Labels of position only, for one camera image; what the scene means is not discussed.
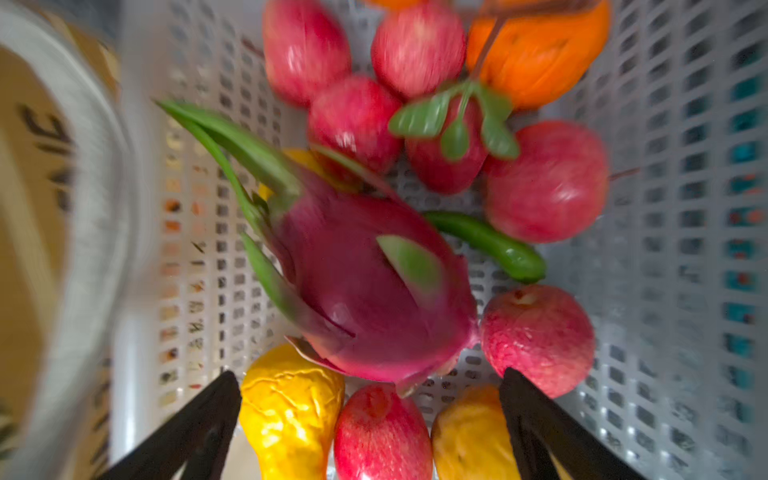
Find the pink dragon fruit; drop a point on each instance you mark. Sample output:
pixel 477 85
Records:
pixel 373 289

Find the cream canvas grocery bag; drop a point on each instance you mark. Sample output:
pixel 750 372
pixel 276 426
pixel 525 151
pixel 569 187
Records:
pixel 75 278

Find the green chili pepper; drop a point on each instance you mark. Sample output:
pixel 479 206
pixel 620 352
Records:
pixel 517 259

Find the red apple back left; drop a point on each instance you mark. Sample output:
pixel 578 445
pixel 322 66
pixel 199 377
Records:
pixel 306 49

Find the yellow orange mango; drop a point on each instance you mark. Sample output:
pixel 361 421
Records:
pixel 470 439

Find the red apple right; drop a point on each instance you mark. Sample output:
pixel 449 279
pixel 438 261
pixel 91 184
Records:
pixel 554 190

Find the orange tangerine with leaves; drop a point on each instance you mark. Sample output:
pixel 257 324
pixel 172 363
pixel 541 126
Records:
pixel 442 115

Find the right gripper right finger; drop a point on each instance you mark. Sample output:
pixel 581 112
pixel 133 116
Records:
pixel 541 431

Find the yellow bumpy lemon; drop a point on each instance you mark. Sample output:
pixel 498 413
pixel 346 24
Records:
pixel 289 410

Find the red apple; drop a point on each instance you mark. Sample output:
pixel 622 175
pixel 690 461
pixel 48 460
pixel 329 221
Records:
pixel 306 49
pixel 352 117
pixel 380 435
pixel 554 190

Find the red apple middle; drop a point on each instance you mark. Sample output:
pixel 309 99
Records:
pixel 352 117

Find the teal plastic vegetable basket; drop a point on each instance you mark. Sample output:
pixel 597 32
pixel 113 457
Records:
pixel 742 246

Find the red apple front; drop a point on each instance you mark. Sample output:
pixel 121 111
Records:
pixel 380 435

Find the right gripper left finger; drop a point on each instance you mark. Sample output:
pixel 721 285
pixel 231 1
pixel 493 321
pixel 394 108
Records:
pixel 193 443

